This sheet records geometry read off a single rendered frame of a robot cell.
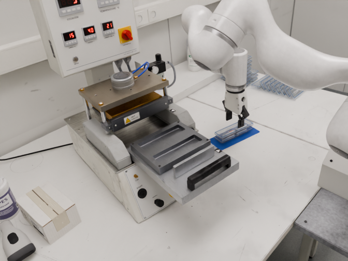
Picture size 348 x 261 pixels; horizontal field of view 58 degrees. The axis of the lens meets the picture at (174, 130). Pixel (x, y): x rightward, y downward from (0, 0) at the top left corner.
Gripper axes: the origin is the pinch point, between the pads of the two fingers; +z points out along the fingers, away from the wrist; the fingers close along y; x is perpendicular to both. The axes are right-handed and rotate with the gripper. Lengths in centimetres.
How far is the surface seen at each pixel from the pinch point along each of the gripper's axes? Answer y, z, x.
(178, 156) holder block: -24, -16, 43
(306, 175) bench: -35.8, 8.4, -3.6
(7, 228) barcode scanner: -2, 1, 95
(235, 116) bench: 12.3, 8.2, -11.3
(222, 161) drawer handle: -35, -17, 35
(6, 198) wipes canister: 10, -1, 93
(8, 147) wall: 57, 6, 89
